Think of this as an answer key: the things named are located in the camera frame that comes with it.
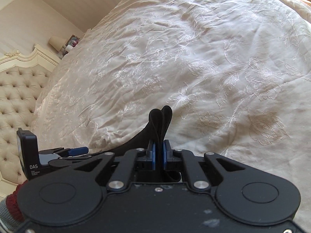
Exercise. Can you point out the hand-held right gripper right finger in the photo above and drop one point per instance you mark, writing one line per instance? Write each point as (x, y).
(166, 154)

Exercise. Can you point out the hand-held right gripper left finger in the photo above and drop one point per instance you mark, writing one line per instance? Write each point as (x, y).
(152, 155)

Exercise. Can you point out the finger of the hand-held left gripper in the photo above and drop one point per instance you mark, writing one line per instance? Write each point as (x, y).
(77, 151)
(80, 159)

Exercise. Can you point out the black pants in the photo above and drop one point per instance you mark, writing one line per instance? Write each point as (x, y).
(161, 123)

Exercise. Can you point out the person's left forearm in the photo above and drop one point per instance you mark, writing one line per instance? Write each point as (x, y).
(11, 206)

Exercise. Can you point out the cream tufted headboard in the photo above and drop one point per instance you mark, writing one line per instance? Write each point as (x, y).
(17, 97)

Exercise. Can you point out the cream embroidered bedspread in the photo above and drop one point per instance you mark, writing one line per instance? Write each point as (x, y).
(194, 53)

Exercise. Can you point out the cream table lamp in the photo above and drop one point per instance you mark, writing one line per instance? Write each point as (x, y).
(57, 42)

